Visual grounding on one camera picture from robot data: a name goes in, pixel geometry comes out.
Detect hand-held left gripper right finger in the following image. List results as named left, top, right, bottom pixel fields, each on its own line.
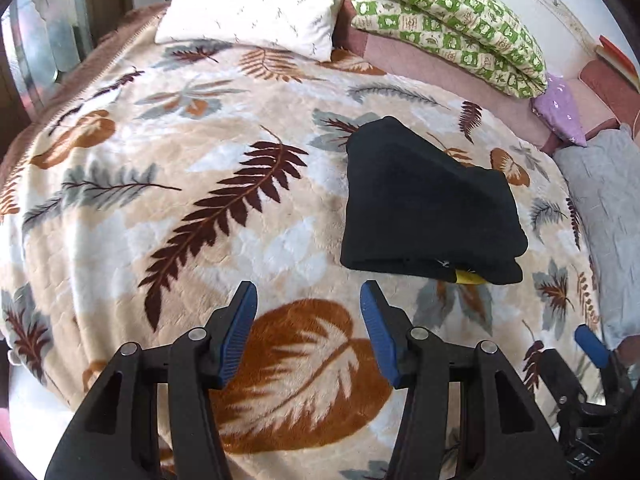
left=360, top=281, right=571, bottom=480

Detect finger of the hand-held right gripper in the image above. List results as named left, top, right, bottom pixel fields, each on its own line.
left=542, top=347, right=588, bottom=411
left=574, top=325, right=633, bottom=402

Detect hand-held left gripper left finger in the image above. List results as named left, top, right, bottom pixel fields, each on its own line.
left=44, top=281, right=259, bottom=480

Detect black pants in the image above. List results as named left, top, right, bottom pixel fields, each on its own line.
left=340, top=116, right=529, bottom=287

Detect grey cloth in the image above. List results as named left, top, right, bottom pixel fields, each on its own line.
left=552, top=124, right=640, bottom=351

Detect leaf print blanket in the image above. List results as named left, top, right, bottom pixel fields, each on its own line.
left=0, top=2, right=608, bottom=480

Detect purple pillow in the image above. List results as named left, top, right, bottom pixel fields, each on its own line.
left=531, top=72, right=588, bottom=148

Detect pink bed sheet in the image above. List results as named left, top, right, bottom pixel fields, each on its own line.
left=332, top=0, right=621, bottom=156

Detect stack of books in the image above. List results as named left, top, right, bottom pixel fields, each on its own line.
left=594, top=35, right=640, bottom=91

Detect green checked quilt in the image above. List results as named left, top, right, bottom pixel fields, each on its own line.
left=345, top=0, right=548, bottom=100

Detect white pillow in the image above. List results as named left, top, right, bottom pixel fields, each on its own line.
left=154, top=0, right=347, bottom=63

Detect white bed headboard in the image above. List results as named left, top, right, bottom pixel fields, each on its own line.
left=460, top=0, right=636, bottom=91

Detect window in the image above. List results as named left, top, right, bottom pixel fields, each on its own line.
left=10, top=0, right=96, bottom=106

